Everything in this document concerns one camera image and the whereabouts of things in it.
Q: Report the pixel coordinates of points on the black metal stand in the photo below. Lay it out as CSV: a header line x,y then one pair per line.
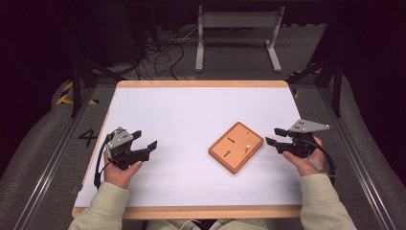
x,y
335,83
76,86

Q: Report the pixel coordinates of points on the person's left hand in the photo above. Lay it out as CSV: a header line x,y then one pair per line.
x,y
119,175

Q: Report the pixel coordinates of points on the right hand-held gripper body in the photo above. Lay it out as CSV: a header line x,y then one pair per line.
x,y
303,140

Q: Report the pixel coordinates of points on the person's right hand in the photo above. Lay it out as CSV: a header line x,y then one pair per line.
x,y
306,164

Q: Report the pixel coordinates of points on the white metal stand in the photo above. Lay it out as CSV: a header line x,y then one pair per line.
x,y
237,19

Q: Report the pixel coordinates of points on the yellow black hazard tape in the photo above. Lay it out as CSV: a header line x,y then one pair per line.
x,y
296,93
65,96

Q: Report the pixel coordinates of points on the wooden picture frame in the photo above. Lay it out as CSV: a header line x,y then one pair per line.
x,y
236,147

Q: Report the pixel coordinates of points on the aluminium rail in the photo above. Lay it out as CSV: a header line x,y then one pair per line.
x,y
54,159
357,159

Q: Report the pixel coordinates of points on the dark cabinet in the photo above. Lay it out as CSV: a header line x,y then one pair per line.
x,y
124,32

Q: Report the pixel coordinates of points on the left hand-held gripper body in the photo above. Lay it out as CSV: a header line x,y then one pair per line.
x,y
120,140

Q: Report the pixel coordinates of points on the person's legs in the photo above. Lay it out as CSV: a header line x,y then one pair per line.
x,y
178,225

